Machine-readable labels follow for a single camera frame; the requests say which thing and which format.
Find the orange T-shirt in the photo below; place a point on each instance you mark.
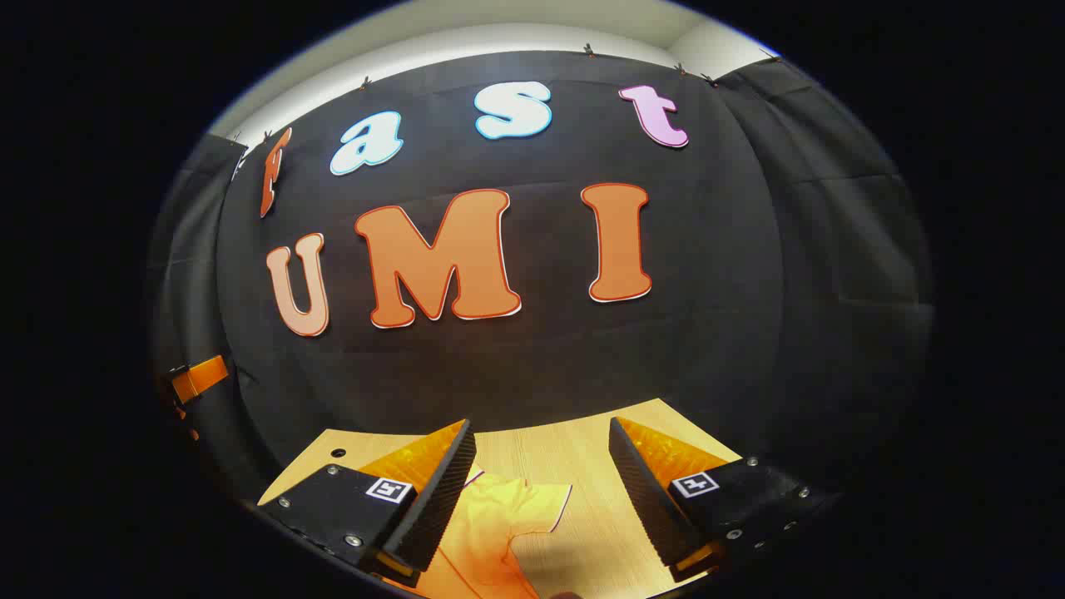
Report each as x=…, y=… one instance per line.
x=499, y=520

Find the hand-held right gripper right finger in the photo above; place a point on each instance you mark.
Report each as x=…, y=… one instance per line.
x=641, y=491

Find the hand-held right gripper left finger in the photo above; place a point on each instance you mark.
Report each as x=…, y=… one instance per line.
x=445, y=478

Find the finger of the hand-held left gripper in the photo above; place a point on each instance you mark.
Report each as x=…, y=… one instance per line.
x=201, y=377

